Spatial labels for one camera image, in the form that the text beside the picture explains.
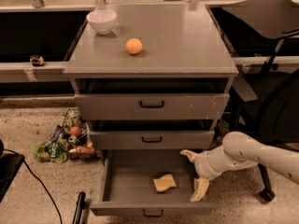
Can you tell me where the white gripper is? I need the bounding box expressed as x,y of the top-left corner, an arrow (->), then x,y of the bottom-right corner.
180,147 -> 257,203

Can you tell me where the yellow sponge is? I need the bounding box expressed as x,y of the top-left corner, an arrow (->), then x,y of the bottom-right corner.
153,174 -> 177,193

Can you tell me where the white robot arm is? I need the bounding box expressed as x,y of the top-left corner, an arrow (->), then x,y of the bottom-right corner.
180,132 -> 299,203

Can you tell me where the grey bottom drawer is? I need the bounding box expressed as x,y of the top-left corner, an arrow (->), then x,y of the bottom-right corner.
91,149 -> 214,217

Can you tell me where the grey drawer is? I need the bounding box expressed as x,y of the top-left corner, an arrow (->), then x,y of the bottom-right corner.
75,78 -> 229,120
91,149 -> 214,217
90,120 -> 214,150

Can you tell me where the grey drawer cabinet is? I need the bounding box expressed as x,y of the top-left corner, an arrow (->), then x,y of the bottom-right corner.
64,2 -> 239,161

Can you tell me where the grey middle drawer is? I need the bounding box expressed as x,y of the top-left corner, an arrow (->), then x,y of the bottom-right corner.
90,120 -> 214,150

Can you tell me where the grey top drawer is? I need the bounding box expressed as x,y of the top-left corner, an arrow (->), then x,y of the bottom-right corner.
75,78 -> 229,120

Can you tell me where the black office chair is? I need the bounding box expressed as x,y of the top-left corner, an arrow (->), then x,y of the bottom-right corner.
214,0 -> 299,203

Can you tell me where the black pole stand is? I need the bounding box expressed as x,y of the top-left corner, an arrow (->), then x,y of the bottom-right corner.
72,191 -> 86,224

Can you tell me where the orange ball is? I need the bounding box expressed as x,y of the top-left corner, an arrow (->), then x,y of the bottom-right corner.
125,38 -> 143,55

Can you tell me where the green snack bag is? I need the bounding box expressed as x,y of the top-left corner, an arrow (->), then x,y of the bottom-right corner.
34,142 -> 67,164

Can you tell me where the white bowl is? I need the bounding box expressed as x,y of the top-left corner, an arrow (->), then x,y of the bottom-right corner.
86,9 -> 117,35

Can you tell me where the black box on floor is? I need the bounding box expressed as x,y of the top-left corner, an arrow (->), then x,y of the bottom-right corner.
0,140 -> 24,202

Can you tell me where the small yellow black toy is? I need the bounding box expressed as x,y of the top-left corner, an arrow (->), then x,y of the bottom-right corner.
30,54 -> 45,66

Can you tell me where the black cable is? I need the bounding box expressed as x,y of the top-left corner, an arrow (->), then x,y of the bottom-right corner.
3,148 -> 64,224

